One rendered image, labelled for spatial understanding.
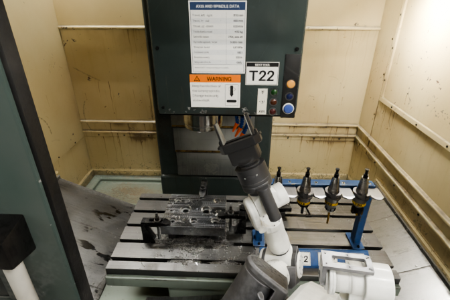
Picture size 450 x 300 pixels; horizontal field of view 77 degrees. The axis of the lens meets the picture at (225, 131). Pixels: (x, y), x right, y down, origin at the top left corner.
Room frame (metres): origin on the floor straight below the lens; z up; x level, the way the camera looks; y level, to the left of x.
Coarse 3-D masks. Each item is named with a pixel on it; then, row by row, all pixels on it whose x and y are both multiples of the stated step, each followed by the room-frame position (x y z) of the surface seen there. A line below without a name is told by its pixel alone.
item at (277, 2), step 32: (160, 0) 0.86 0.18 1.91; (192, 0) 0.86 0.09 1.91; (224, 0) 0.85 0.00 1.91; (256, 0) 0.85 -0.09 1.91; (288, 0) 0.85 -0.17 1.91; (160, 32) 0.86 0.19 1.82; (256, 32) 0.85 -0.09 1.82; (288, 32) 0.85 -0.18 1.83; (160, 64) 0.86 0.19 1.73; (160, 96) 0.86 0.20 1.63; (256, 96) 0.85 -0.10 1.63
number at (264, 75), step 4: (260, 68) 0.85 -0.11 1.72; (264, 68) 0.85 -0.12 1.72; (268, 68) 0.85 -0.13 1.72; (272, 68) 0.84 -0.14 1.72; (276, 68) 0.84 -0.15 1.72; (260, 72) 0.85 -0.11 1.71; (264, 72) 0.85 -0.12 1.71; (268, 72) 0.85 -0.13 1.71; (272, 72) 0.85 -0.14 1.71; (276, 72) 0.84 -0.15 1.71; (260, 76) 0.85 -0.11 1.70; (264, 76) 0.85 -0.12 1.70; (268, 76) 0.85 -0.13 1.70; (272, 76) 0.85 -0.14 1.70; (260, 80) 0.85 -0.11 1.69; (264, 80) 0.85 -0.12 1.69; (268, 80) 0.85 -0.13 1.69; (272, 80) 0.85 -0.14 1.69
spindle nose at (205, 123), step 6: (186, 120) 1.01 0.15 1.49; (192, 120) 0.99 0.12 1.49; (198, 120) 0.98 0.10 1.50; (204, 120) 0.98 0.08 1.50; (210, 120) 0.99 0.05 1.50; (216, 120) 1.00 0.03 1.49; (222, 120) 1.04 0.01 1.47; (186, 126) 1.02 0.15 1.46; (192, 126) 0.99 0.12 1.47; (198, 126) 0.98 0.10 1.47; (204, 126) 0.98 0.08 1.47; (210, 126) 0.99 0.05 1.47
